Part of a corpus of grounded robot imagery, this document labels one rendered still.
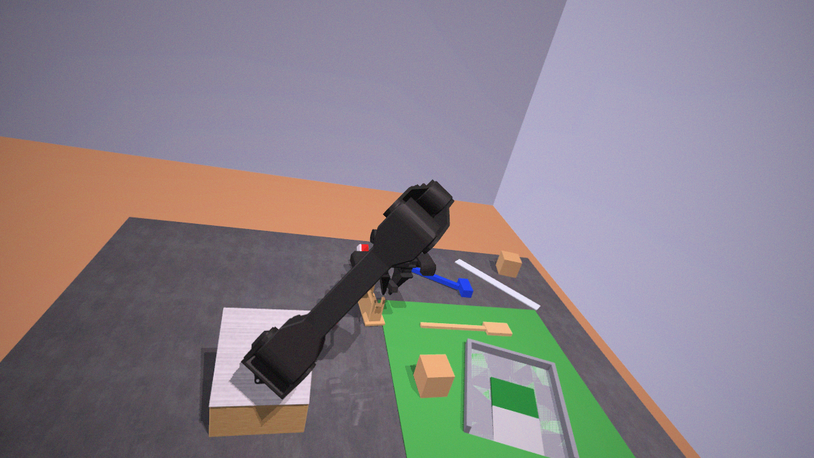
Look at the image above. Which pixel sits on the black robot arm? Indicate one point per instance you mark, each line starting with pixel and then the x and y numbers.
pixel 414 224

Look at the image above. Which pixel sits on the white flat bar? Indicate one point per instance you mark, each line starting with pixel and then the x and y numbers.
pixel 498 284

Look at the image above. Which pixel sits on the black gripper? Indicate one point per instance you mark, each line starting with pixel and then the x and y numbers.
pixel 402 272

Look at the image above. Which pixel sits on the green flat mat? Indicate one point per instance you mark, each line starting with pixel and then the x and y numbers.
pixel 434 427

